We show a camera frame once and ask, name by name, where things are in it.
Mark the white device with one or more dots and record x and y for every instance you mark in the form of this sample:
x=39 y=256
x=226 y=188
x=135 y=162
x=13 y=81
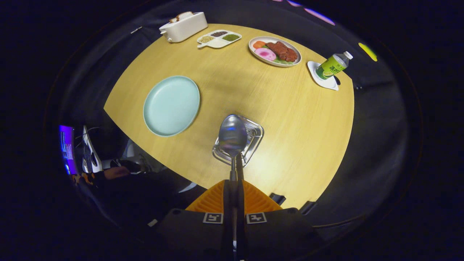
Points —
x=90 y=152

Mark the small white tag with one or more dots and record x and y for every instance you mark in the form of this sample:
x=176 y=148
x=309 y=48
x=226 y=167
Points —
x=152 y=222

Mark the orange carrot slice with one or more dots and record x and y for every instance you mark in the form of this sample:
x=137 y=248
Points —
x=259 y=44

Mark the white divided seasoning dish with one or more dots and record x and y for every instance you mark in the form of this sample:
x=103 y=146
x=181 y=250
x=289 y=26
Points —
x=217 y=43

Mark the pink round food slice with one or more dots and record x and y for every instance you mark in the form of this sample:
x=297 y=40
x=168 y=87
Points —
x=265 y=54

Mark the brown steak piece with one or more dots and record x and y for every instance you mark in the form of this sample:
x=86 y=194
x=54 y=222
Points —
x=282 y=50

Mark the white oval food plate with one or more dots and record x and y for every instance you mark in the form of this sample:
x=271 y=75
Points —
x=253 y=54

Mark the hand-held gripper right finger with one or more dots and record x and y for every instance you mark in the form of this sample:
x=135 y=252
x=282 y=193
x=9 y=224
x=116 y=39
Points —
x=240 y=203

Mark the white clip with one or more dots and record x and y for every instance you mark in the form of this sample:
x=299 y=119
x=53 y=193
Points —
x=136 y=29

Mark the black table bracket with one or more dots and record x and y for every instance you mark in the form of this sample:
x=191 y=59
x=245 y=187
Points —
x=307 y=207
x=277 y=199

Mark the green label plastic bottle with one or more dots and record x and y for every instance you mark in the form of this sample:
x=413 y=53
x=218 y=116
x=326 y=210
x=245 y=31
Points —
x=331 y=66

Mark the white toaster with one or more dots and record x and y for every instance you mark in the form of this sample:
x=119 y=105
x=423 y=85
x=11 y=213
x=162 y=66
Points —
x=185 y=29

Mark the white coaster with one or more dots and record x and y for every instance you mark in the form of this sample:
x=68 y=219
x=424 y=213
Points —
x=328 y=84

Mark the green leaf garnish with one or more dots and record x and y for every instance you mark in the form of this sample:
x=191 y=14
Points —
x=284 y=62

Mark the toasted bread slice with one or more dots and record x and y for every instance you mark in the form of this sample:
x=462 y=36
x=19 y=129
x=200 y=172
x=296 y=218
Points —
x=181 y=16

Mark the purple lit screen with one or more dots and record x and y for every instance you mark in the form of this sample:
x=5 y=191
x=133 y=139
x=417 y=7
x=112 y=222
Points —
x=67 y=148

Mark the light teal plate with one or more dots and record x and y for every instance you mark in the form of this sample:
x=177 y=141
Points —
x=170 y=107

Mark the perforated metal tray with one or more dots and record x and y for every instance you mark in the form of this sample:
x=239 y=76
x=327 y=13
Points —
x=255 y=134

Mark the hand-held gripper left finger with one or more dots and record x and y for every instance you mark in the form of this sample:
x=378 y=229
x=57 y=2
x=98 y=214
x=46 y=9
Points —
x=227 y=203

